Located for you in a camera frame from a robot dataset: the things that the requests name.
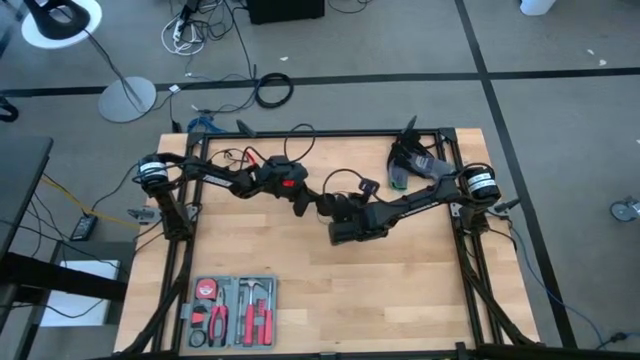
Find grey plastic tool case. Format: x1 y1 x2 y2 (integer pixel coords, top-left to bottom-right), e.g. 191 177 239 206
180 273 279 350

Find small grey screwdriver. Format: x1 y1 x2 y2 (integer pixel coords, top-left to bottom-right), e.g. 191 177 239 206
234 292 246 331

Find grey caster wheel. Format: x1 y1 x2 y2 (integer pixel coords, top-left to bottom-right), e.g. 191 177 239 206
609 195 640 224

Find black camera cable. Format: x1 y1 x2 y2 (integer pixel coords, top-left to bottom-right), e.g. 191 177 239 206
283 122 318 164
321 167 380 202

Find red tape measure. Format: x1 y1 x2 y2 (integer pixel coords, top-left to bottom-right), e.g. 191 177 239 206
194 278 220 301

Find white ring lamp on stand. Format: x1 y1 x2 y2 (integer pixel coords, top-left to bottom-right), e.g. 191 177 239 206
22 0 159 125

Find long blue cable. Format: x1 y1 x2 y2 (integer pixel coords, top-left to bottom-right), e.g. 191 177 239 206
509 219 609 346

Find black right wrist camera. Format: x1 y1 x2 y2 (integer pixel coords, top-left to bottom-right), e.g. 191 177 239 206
327 219 362 247

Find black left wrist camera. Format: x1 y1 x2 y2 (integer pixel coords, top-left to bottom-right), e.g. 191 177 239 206
292 193 314 218

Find black power adapter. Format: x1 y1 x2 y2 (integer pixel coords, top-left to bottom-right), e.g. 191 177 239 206
69 213 100 242

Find black left camera cable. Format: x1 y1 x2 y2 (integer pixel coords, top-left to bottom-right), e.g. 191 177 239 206
283 122 318 164

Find red handled screwdriver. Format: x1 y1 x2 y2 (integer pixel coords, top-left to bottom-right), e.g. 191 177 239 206
263 280 276 347

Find short looped black cable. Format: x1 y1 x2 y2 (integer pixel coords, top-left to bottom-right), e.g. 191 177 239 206
207 145 247 167

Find red handled pliers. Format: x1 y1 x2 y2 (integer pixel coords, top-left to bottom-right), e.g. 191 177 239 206
207 287 230 348

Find black desk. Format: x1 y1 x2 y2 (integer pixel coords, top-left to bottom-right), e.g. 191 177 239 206
0 135 55 261

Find white container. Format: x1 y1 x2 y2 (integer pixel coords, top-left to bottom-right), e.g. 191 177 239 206
519 0 559 17

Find black chair base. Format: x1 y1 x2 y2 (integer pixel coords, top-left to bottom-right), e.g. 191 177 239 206
0 94 20 124

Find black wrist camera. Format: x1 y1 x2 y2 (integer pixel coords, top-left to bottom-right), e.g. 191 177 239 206
327 219 362 247
292 193 314 218

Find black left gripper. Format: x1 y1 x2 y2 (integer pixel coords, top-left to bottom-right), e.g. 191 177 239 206
294 187 333 212

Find black right camera cable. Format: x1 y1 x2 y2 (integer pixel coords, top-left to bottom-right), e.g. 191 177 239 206
321 167 380 202

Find black metal beam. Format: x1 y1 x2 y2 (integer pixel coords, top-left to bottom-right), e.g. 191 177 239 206
0 251 129 304

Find black coiled floor cable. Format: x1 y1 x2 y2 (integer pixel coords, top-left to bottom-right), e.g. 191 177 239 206
253 71 296 110

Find red handled hammer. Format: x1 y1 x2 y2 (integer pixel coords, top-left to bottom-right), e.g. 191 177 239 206
238 278 259 347

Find short blue cable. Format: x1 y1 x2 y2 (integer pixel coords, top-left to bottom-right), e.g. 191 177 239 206
187 114 217 135

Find white looped cable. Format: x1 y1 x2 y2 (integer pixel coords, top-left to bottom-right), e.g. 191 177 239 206
160 14 207 57

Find yellow floor cable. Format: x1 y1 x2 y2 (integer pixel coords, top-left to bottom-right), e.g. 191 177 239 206
41 174 142 232

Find black computer case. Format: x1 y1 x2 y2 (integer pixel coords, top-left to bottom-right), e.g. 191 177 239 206
247 0 326 26

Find grey metal bracket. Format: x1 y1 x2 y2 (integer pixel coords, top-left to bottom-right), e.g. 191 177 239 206
126 207 158 224

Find grey bracket with black knob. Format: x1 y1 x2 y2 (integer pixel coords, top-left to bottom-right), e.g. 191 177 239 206
485 197 522 220

